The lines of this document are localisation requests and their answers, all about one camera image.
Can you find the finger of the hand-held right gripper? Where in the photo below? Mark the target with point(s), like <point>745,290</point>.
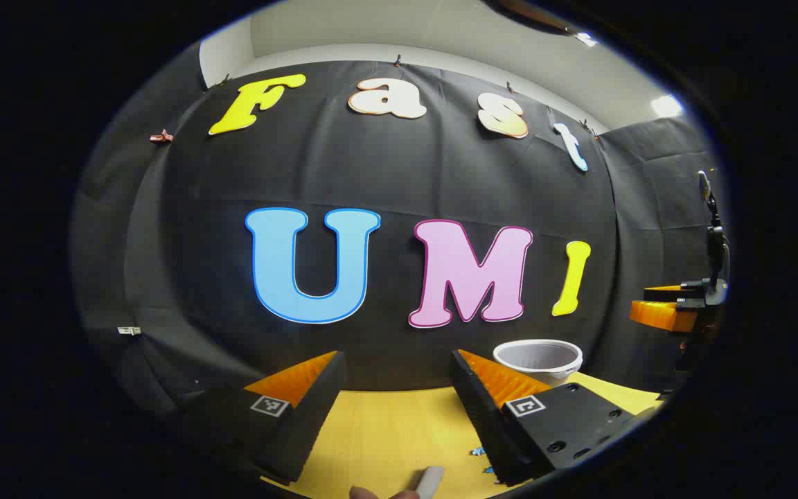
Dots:
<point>662,288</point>
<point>662,315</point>

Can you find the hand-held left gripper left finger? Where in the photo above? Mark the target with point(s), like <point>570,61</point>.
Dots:
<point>316,409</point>

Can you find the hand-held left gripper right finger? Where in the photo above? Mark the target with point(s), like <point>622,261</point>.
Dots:
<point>475,409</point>

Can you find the light blue paper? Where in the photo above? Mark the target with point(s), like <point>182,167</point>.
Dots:
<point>476,452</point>

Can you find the white ribbed garbage bin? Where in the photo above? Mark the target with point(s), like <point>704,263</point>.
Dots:
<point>537,357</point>

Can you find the small grey broom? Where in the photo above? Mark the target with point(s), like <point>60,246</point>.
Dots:
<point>430,482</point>

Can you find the yellow wooden desktop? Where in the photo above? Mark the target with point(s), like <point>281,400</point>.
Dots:
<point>392,430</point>

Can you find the ceiling light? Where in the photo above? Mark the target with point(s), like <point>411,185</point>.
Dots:
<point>586,39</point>
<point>666,106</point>

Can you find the white cloth clip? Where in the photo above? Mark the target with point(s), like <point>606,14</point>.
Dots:
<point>129,330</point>

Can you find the red cloth clip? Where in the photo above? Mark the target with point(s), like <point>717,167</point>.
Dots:
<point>161,137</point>

